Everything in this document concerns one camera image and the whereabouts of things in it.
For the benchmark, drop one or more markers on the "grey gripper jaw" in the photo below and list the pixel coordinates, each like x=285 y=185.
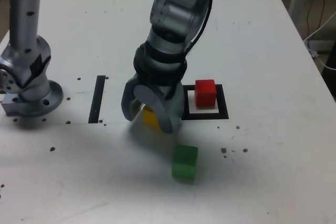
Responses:
x=127 y=98
x=168 y=113

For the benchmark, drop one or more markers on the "yellow cube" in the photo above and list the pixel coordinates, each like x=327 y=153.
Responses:
x=149 y=119

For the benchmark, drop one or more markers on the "red cube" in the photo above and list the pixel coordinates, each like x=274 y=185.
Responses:
x=206 y=95

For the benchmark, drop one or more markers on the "green cube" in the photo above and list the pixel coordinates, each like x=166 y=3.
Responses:
x=183 y=163

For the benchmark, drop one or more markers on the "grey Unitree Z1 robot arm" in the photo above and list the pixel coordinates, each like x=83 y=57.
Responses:
x=178 y=11

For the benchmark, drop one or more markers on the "black tape square outline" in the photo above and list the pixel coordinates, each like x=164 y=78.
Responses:
x=221 y=103

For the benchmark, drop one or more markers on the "black tape strip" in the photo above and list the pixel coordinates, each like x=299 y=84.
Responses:
x=96 y=100

